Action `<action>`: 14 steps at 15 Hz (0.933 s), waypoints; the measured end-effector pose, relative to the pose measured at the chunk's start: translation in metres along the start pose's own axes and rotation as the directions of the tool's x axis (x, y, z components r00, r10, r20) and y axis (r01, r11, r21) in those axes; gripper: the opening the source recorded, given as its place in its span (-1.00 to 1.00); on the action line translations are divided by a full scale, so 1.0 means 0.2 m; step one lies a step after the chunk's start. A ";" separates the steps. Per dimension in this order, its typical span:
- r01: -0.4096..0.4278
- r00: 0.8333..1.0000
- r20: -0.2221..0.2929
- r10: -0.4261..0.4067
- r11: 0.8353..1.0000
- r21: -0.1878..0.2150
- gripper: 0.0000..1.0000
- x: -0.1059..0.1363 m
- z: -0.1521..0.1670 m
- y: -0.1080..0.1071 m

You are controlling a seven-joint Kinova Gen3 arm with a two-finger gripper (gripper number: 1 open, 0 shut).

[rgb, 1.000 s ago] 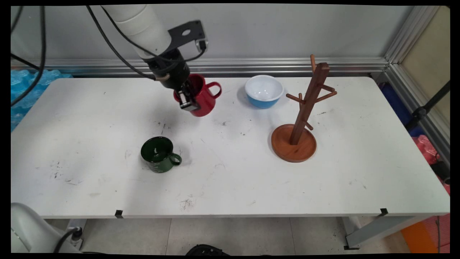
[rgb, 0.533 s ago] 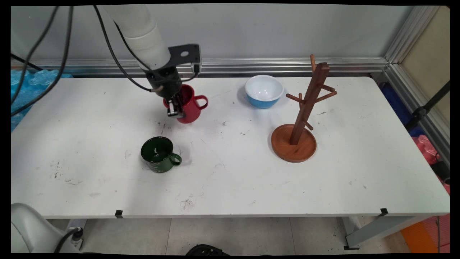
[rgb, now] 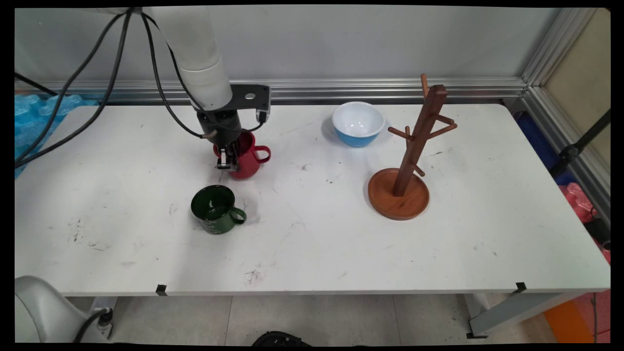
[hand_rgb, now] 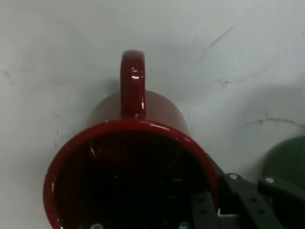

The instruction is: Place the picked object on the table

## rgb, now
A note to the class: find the white table leg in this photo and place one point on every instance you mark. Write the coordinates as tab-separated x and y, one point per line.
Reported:
105	307

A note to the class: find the grey table leg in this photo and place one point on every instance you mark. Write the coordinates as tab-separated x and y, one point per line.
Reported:
512	312

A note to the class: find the aluminium upright frame post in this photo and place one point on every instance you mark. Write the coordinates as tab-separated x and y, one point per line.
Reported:
555	46

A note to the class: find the grey rounded machine housing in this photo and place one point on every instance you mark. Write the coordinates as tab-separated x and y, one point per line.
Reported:
39	312

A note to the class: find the orange mat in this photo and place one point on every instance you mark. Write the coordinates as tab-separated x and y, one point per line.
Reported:
565	321

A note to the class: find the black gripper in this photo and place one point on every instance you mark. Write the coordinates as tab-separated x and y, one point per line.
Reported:
222	124

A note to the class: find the white bowl with blue outside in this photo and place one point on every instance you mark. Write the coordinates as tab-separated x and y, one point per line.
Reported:
358	122

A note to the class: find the aluminium side frame rail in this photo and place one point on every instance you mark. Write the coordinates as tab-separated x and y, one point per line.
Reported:
570	151

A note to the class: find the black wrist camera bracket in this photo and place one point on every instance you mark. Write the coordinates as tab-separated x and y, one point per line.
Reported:
261	102

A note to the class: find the red mug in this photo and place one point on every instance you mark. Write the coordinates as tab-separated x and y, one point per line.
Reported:
251	163

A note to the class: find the black tripod stand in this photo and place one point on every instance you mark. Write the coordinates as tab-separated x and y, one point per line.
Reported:
568	152

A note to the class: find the aluminium rear frame rail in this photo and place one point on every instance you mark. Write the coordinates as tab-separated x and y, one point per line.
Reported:
390	87

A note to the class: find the green mug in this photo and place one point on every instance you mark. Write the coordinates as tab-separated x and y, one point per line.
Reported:
217	224

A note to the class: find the wooden mug tree stand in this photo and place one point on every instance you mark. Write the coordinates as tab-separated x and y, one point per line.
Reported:
399	200

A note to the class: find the black tape marker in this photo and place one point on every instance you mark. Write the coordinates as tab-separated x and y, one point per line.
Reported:
161	290
520	287

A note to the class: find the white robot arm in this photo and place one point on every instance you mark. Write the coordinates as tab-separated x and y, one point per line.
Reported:
195	48

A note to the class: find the black object on floor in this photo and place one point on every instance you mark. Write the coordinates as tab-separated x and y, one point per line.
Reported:
280	339

